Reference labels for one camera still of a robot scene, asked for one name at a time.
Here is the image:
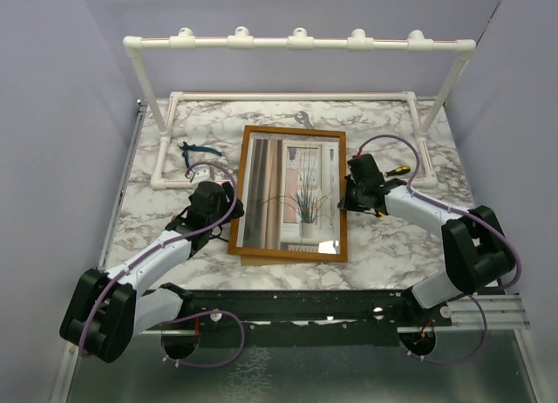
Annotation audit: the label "silver open-end wrench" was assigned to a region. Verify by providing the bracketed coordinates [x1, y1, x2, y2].
[294, 111, 314, 129]

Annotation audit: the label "blue handled pliers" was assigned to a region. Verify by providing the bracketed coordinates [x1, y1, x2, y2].
[179, 141, 222, 168]

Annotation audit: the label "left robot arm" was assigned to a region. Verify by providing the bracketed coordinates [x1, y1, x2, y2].
[59, 181, 244, 363]

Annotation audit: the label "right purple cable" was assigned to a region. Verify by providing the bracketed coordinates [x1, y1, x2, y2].
[355, 134, 523, 365]

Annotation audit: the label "plant window photo print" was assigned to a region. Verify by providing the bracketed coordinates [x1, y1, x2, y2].
[242, 131, 341, 252]

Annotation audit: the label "purple cable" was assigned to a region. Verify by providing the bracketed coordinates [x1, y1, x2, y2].
[355, 134, 523, 365]
[78, 161, 248, 369]

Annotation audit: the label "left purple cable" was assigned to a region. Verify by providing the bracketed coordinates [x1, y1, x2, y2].
[78, 161, 248, 369]

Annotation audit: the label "white PVC pipe rack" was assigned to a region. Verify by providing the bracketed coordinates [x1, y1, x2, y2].
[123, 26, 477, 190]

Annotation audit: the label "yellow black screwdriver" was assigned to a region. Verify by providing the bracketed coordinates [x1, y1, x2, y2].
[375, 165, 411, 217]

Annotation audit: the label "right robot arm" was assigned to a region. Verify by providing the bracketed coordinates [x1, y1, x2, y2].
[338, 154, 519, 325]

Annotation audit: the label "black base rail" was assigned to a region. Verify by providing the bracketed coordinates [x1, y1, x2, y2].
[164, 290, 452, 348]

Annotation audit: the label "aluminium extrusion rail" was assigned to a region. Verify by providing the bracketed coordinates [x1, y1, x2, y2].
[448, 294, 530, 331]

